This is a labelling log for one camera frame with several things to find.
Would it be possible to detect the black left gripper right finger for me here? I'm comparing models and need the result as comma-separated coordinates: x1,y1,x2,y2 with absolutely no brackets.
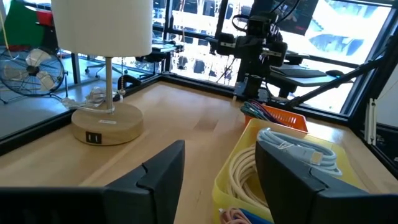
254,141,398,224

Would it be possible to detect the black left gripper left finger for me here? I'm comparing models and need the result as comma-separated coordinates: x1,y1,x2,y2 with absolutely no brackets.
0,139,187,224

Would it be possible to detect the cream cable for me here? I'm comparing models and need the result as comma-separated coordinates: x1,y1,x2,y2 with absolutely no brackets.
229,149,271,210
226,143,261,200

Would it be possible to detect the light blue cable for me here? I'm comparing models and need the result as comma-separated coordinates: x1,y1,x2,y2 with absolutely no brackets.
256,127,343,177

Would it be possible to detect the green cable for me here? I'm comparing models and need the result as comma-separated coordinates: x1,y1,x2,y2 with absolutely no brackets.
239,101,264,121

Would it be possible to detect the purple cable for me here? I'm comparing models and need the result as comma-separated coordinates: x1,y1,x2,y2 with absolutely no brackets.
250,100,282,124

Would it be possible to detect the yellow plastic tray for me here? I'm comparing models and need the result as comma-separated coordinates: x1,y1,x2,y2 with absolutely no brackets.
211,117,369,224

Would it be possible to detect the orange plastic basket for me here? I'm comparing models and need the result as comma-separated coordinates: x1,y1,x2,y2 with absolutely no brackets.
243,103,309,134

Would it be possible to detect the black computer mouse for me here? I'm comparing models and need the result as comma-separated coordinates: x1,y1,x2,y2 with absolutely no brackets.
325,69,345,78

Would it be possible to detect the white shade wooden base lamp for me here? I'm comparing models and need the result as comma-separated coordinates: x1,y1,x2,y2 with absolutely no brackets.
50,0,154,147

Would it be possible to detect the black floor fan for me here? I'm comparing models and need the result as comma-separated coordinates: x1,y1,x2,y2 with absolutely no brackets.
0,46,67,105

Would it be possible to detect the green red fabric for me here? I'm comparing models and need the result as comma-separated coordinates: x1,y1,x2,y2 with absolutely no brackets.
0,0,58,54

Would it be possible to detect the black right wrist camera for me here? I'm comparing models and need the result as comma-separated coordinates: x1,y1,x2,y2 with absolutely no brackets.
246,14,272,37

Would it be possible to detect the silver metal bracket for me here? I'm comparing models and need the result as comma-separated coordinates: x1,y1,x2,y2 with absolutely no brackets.
364,98,377,146

